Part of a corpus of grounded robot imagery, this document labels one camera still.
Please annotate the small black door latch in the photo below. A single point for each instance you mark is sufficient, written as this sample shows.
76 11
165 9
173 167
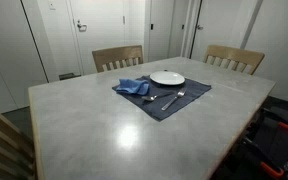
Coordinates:
182 26
151 26

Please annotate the dark blue fabric placemat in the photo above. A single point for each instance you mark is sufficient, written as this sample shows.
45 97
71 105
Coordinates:
197 88

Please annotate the white round plate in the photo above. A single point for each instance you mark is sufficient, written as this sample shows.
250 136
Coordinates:
167 78

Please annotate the blue microfibre towel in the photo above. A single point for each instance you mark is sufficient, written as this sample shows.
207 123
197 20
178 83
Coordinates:
134 86

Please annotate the dark round door knob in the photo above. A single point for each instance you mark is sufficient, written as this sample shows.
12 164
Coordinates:
199 27

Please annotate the wooden slat-back chair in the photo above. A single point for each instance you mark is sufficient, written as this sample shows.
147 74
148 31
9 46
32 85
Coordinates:
117 53
4 133
234 53

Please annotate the white wall sign plate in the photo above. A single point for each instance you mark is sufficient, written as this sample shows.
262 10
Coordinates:
51 4

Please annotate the silver metal fork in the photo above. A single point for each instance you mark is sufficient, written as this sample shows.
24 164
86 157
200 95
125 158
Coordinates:
181 93

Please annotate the silver metal spoon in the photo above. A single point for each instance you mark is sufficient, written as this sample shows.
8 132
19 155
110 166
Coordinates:
148 98

